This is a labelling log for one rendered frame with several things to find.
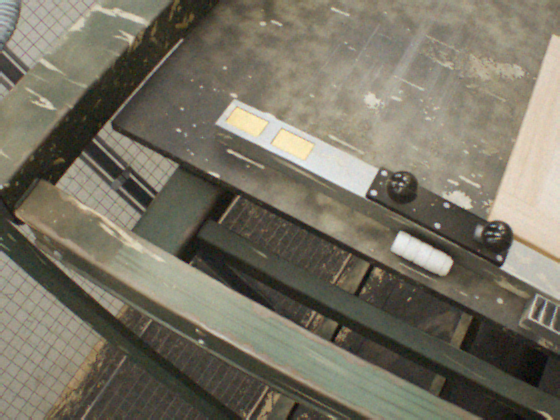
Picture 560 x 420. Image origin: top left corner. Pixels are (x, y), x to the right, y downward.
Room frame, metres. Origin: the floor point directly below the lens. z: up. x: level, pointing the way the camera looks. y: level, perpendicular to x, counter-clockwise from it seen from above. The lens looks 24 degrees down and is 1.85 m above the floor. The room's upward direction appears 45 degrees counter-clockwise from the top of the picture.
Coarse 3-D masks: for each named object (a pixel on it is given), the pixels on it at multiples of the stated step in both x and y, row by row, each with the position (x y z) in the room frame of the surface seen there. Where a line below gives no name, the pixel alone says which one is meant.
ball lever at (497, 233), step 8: (488, 224) 0.50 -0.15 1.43; (496, 224) 0.50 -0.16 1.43; (504, 224) 0.49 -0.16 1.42; (480, 232) 0.58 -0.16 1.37; (488, 232) 0.50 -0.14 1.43; (496, 232) 0.49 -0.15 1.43; (504, 232) 0.49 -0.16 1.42; (512, 232) 0.49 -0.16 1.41; (480, 240) 0.58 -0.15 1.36; (488, 240) 0.49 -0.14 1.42; (496, 240) 0.49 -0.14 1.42; (504, 240) 0.48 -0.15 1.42; (512, 240) 0.48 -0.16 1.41; (488, 248) 0.49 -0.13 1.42; (496, 248) 0.49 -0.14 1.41; (504, 248) 0.48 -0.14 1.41
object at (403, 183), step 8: (392, 176) 0.57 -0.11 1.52; (400, 176) 0.56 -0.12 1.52; (408, 176) 0.56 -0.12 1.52; (392, 184) 0.56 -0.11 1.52; (400, 184) 0.55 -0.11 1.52; (408, 184) 0.55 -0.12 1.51; (416, 184) 0.55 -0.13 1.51; (392, 192) 0.56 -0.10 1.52; (400, 192) 0.55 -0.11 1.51; (408, 192) 0.55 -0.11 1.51; (416, 192) 0.55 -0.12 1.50; (392, 200) 0.56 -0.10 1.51; (400, 200) 0.55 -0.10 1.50; (408, 200) 0.55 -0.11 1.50
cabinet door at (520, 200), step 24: (552, 48) 0.82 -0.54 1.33; (552, 72) 0.78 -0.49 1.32; (552, 96) 0.75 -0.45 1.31; (528, 120) 0.72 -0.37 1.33; (552, 120) 0.72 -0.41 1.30; (528, 144) 0.70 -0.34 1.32; (552, 144) 0.69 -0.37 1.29; (528, 168) 0.67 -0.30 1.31; (552, 168) 0.66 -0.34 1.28; (504, 192) 0.65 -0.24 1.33; (528, 192) 0.64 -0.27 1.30; (552, 192) 0.64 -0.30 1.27; (504, 216) 0.63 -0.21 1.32; (528, 216) 0.62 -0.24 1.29; (552, 216) 0.61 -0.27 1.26; (528, 240) 0.59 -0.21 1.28; (552, 240) 0.58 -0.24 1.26
